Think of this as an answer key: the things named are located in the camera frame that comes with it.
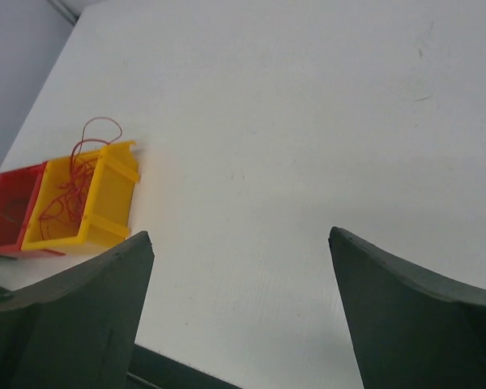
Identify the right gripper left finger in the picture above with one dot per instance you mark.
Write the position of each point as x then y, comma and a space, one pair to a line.
76, 329

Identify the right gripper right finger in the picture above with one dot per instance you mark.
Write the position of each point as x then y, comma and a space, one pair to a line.
410, 327

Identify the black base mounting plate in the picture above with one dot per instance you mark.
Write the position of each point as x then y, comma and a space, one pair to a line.
148, 369

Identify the yellow plastic bin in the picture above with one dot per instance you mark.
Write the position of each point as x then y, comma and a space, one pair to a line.
83, 206

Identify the red plastic bin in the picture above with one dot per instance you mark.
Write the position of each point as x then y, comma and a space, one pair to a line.
19, 189

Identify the left aluminium frame post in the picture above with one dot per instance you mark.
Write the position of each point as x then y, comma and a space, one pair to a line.
64, 11

